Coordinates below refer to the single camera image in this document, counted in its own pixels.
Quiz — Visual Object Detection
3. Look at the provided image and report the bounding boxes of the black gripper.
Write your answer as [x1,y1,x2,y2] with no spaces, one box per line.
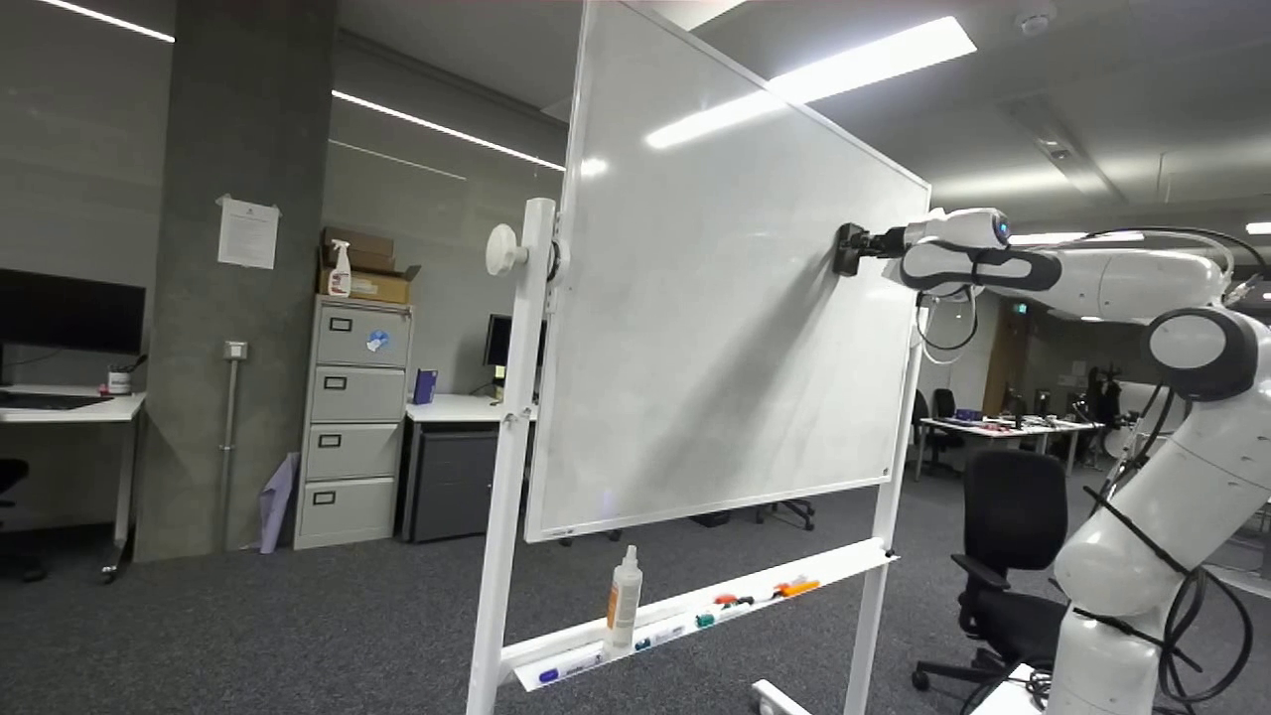
[861,225,914,260]

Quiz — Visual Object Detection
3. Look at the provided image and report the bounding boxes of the black whiteboard eraser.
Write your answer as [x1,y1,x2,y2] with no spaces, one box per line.
[831,218,867,279]

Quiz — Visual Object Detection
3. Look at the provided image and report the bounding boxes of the whiteboard panel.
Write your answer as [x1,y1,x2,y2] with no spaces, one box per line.
[520,0,937,548]

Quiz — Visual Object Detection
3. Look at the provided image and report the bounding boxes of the distant white table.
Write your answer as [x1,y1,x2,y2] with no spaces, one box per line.
[919,407,1107,467]

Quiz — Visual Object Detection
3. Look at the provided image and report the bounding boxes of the black office chair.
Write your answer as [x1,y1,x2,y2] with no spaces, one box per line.
[910,450,1072,697]
[0,451,53,586]

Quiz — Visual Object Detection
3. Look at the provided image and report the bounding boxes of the black computer monitor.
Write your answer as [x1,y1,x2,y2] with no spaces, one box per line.
[481,311,520,401]
[0,267,150,357]

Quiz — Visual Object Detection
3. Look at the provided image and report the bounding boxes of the translucent cleaner bottle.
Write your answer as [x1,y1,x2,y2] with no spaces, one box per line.
[605,540,649,656]

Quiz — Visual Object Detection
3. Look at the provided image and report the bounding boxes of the large white whiteboard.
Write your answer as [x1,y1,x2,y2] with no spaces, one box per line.
[459,196,935,715]

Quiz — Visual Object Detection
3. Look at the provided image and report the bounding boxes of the brown cardboard box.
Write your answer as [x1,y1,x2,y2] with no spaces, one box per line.
[314,225,425,315]

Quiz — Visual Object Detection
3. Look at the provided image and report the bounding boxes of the white marker tray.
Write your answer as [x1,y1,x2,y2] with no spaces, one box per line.
[497,533,899,693]

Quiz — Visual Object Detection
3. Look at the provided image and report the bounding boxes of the white spray bottle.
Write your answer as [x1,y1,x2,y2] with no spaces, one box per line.
[327,235,359,303]

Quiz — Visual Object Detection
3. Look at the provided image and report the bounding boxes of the grey filing cabinet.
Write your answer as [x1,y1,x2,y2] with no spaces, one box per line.
[289,288,417,552]

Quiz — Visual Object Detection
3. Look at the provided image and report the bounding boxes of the white paper notice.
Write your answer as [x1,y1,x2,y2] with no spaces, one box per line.
[216,196,285,274]

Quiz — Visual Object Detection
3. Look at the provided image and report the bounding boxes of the purple folder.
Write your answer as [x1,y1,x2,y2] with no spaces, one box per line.
[254,450,303,556]

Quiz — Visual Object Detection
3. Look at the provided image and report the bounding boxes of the grey vertical pipe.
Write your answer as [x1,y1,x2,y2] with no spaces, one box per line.
[216,339,254,552]

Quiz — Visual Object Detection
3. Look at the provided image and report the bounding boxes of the white office desk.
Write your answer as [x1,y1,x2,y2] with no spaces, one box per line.
[0,385,150,586]

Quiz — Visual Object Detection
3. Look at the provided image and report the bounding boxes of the white desk dark pedestal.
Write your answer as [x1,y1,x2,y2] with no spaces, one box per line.
[395,389,516,548]

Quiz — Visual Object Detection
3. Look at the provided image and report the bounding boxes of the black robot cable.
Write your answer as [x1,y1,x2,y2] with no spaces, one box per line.
[1086,490,1256,715]

